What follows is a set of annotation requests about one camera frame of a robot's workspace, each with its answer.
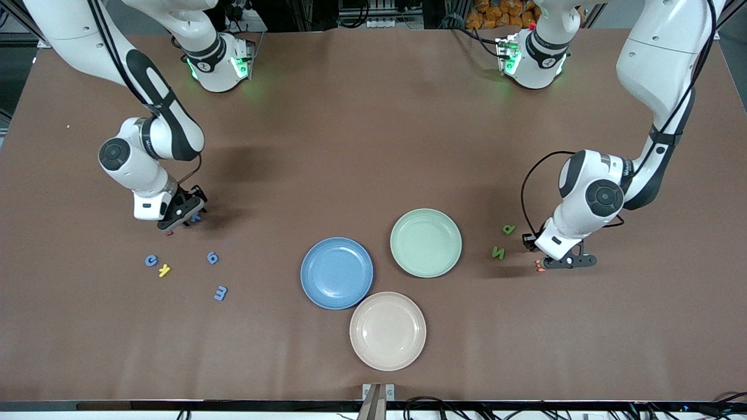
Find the aluminium frame profile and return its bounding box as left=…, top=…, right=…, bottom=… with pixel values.
left=0, top=0, right=53, bottom=48
left=715, top=0, right=747, bottom=36

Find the white socket strip with plugs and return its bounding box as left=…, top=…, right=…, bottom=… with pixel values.
left=225, top=0, right=266, bottom=19

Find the grey metal camera bracket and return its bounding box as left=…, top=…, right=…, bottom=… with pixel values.
left=362, top=383, right=396, bottom=420

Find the blue round plate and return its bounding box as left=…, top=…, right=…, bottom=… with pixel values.
left=300, top=237, right=374, bottom=310

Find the black looped floor cable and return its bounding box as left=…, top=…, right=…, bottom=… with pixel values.
left=403, top=397, right=467, bottom=420

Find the light green round plate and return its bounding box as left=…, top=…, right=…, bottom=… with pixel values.
left=390, top=208, right=463, bottom=279

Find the black arm base cable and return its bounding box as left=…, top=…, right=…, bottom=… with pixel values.
left=441, top=16, right=504, bottom=59

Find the table covering sheet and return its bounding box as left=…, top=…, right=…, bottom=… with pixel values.
left=0, top=28, right=747, bottom=404

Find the white power strip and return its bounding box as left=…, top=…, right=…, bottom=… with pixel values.
left=366, top=16, right=422, bottom=30

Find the beige round plate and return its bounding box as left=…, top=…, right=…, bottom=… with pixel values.
left=349, top=292, right=427, bottom=372

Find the pile of orange objects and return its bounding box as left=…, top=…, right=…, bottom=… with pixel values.
left=465, top=0, right=540, bottom=31

